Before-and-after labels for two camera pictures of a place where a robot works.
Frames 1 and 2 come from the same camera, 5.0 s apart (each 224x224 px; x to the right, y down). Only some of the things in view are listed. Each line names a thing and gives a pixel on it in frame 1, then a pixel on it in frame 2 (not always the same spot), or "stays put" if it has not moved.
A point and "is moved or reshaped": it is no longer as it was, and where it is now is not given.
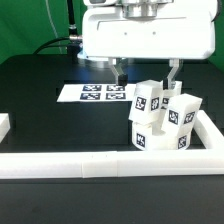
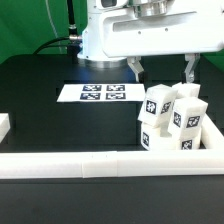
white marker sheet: x=96 y=92 stays put
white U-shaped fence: x=83 y=165 stays put
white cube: x=180 y=113 is moved or reshaped
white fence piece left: x=5 y=125 stays put
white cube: x=147 y=101 → x=157 y=105
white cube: x=167 y=93 → x=185 y=90
